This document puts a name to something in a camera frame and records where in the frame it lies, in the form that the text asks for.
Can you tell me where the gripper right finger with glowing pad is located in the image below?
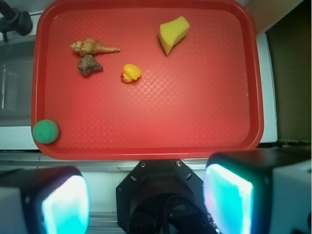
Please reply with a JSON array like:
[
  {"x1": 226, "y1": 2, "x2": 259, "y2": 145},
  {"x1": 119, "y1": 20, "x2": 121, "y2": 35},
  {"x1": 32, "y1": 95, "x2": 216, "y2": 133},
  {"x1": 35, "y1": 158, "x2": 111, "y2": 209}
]
[{"x1": 203, "y1": 148, "x2": 312, "y2": 234}]

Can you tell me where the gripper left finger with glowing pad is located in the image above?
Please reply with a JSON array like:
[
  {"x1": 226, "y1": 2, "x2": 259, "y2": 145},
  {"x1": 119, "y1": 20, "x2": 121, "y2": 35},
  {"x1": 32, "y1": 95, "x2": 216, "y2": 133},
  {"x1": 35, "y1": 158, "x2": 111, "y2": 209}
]
[{"x1": 0, "y1": 166, "x2": 91, "y2": 234}]

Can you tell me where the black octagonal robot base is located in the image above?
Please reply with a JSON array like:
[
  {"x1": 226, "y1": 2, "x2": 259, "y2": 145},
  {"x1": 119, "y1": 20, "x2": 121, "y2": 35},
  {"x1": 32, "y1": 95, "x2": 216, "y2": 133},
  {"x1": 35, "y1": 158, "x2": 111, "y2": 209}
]
[{"x1": 116, "y1": 160, "x2": 216, "y2": 234}]

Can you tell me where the brown rock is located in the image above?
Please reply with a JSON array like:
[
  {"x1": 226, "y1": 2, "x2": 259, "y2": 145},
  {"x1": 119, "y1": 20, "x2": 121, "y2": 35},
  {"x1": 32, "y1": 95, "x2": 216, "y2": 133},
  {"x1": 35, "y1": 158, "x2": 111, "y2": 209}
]
[{"x1": 77, "y1": 55, "x2": 103, "y2": 76}]

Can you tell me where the green ball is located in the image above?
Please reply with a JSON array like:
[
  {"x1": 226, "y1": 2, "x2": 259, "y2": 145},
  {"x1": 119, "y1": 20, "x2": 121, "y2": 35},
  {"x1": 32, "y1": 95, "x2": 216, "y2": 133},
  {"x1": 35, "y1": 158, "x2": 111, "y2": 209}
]
[{"x1": 33, "y1": 119, "x2": 59, "y2": 144}]

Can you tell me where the red plastic tray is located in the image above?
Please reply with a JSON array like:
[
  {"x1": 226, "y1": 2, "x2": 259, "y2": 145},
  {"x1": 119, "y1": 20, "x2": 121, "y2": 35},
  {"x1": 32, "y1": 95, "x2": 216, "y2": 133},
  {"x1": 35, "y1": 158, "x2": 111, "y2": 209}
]
[{"x1": 31, "y1": 0, "x2": 264, "y2": 160}]

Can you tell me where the yellow rubber duck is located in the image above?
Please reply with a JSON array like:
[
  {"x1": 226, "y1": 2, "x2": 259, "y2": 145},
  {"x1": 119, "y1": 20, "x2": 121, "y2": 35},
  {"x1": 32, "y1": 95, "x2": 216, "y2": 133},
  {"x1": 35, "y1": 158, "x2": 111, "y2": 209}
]
[{"x1": 120, "y1": 64, "x2": 142, "y2": 83}]

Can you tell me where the tan spiral seashell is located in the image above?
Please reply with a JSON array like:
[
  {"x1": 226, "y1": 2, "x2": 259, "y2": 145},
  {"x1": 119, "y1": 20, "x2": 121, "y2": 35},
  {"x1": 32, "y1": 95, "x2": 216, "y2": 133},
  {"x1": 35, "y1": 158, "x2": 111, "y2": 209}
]
[{"x1": 70, "y1": 38, "x2": 121, "y2": 57}]

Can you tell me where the black clamp knob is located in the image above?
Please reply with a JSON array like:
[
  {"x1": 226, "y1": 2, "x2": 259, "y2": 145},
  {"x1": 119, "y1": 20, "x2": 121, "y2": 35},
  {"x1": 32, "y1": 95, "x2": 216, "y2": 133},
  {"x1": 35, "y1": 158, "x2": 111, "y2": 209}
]
[{"x1": 0, "y1": 0, "x2": 33, "y2": 43}]

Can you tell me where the yellow sponge piece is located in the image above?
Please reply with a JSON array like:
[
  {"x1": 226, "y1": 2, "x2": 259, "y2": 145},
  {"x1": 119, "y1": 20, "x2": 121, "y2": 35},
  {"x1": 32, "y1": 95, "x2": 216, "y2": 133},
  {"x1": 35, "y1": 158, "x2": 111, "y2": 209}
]
[{"x1": 158, "y1": 16, "x2": 190, "y2": 55}]

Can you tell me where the aluminium frame rail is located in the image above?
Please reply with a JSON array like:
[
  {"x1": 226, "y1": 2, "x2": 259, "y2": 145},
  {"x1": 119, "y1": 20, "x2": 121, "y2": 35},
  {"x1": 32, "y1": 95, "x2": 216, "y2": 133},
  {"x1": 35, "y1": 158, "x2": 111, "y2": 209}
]
[{"x1": 0, "y1": 151, "x2": 210, "y2": 171}]

